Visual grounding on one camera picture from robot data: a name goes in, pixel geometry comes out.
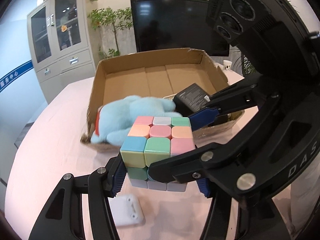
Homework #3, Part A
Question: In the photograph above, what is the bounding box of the light blue plush toy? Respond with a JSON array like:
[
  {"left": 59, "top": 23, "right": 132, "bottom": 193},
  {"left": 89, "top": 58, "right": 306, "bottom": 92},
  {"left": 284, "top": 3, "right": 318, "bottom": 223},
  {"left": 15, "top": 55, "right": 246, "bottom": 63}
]
[{"left": 90, "top": 95, "right": 182, "bottom": 146}]

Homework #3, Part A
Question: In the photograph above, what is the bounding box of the brown cardboard box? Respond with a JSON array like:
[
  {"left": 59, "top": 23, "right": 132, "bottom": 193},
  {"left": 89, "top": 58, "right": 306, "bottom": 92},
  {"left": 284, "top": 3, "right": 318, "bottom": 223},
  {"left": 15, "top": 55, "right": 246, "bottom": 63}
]
[{"left": 80, "top": 48, "right": 243, "bottom": 152}]

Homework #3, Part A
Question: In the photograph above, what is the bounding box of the white patterned cup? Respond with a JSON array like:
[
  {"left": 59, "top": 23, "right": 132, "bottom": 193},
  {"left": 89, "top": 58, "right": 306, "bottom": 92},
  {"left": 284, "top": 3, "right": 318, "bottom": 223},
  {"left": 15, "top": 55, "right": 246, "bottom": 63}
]
[{"left": 223, "top": 60, "right": 232, "bottom": 71}]

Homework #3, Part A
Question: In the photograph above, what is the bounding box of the grey glass-door cabinet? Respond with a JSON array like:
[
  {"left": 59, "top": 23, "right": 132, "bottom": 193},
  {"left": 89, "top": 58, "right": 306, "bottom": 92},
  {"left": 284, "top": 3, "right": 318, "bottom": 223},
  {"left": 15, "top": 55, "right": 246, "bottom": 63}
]
[{"left": 27, "top": 0, "right": 97, "bottom": 103}]

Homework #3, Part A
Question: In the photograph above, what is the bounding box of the pastel rubik's cube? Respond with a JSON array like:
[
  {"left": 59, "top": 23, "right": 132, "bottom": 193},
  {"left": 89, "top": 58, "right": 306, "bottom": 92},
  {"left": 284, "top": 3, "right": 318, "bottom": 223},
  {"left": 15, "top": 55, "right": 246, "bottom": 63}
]
[{"left": 120, "top": 116, "right": 195, "bottom": 192}]

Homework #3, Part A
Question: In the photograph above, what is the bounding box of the tall palm plant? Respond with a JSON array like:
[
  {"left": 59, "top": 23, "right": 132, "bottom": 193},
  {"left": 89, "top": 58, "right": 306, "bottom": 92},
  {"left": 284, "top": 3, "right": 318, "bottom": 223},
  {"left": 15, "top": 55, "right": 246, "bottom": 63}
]
[{"left": 233, "top": 52, "right": 257, "bottom": 77}]

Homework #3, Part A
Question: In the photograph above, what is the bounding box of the black wall television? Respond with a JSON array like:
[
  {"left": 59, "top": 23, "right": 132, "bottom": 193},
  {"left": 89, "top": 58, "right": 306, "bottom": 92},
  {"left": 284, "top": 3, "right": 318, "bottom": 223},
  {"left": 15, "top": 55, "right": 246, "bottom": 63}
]
[{"left": 130, "top": 0, "right": 229, "bottom": 56}]

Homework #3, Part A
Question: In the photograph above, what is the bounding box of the black rectangular box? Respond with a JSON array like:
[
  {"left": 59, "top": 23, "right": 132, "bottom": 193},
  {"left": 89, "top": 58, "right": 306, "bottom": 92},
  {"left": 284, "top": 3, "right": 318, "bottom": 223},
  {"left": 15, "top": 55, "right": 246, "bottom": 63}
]
[{"left": 173, "top": 83, "right": 210, "bottom": 116}]

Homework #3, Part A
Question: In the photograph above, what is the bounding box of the white plastic mounting plate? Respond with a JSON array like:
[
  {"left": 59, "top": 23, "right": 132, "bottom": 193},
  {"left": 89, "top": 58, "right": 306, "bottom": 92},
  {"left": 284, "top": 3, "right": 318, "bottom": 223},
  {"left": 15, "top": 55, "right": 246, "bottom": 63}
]
[{"left": 108, "top": 194, "right": 144, "bottom": 227}]

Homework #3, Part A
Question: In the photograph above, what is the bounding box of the small leafy tree plant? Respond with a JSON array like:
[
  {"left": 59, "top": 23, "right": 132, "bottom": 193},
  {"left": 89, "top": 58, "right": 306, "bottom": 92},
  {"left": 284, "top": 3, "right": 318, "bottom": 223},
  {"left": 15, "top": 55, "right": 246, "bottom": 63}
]
[{"left": 87, "top": 7, "right": 133, "bottom": 59}]

